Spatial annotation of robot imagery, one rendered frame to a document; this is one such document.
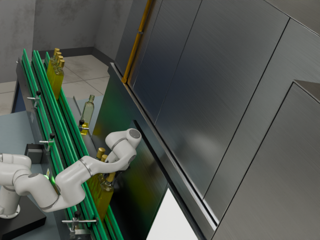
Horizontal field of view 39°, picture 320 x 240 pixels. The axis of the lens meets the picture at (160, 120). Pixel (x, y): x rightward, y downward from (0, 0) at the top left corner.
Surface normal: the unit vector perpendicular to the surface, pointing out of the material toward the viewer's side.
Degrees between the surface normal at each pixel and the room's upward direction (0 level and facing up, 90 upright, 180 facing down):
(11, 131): 0
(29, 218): 2
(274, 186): 90
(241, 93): 90
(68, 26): 90
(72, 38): 90
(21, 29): 79
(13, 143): 0
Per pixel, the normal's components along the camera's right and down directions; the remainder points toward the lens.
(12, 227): 0.35, -0.82
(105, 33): -0.62, 0.18
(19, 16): 0.77, 0.35
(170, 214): -0.88, -0.07
